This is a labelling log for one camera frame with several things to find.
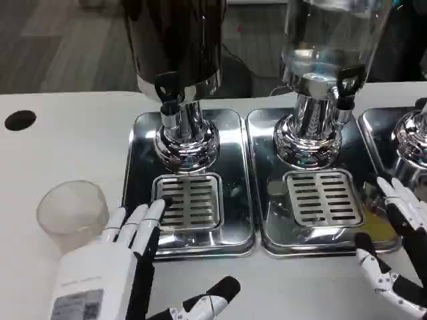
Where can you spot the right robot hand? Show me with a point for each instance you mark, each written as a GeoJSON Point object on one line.
{"type": "Point", "coordinates": [408, 296]}

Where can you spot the round black counter hole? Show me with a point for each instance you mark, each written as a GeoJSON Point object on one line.
{"type": "Point", "coordinates": [20, 120]}

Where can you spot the dark drink dispenser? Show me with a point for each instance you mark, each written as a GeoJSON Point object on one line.
{"type": "Point", "coordinates": [173, 40]}

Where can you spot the clear ribbed glass cup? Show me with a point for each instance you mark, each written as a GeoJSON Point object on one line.
{"type": "Point", "coordinates": [71, 213]}

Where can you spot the steel drip grid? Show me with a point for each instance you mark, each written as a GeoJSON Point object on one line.
{"type": "Point", "coordinates": [195, 203]}
{"type": "Point", "coordinates": [322, 200]}

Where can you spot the steel tray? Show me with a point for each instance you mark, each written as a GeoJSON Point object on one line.
{"type": "Point", "coordinates": [267, 150]}
{"type": "Point", "coordinates": [375, 133]}
{"type": "Point", "coordinates": [235, 206]}

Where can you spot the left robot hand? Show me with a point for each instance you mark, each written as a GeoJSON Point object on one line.
{"type": "Point", "coordinates": [83, 266]}

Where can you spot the clear drink dispenser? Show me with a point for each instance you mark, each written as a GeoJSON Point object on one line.
{"type": "Point", "coordinates": [320, 43]}

